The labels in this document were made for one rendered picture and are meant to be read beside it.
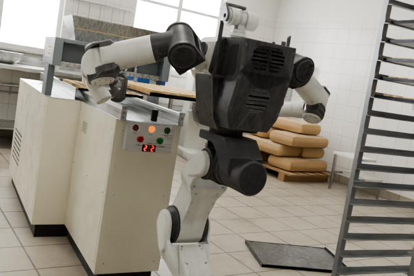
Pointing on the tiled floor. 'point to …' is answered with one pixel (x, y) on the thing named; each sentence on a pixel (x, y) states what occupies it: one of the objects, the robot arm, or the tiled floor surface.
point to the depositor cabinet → (44, 156)
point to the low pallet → (296, 174)
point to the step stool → (350, 170)
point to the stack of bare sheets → (292, 256)
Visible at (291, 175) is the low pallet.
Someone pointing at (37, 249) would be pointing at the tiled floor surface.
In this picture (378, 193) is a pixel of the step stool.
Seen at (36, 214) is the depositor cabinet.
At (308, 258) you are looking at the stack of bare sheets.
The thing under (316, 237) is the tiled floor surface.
